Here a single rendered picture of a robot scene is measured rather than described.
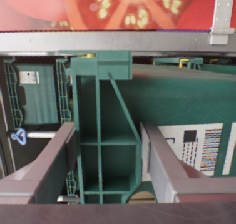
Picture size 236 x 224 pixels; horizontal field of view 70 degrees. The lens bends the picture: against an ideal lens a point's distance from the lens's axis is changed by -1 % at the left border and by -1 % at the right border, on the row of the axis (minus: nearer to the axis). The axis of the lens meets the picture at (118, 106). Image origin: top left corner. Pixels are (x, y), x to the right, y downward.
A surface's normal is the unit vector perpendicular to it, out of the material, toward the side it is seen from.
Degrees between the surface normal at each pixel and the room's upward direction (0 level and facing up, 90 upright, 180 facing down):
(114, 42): 90
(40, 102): 98
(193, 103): 97
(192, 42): 90
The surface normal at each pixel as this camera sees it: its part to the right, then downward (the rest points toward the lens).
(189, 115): 0.10, 0.26
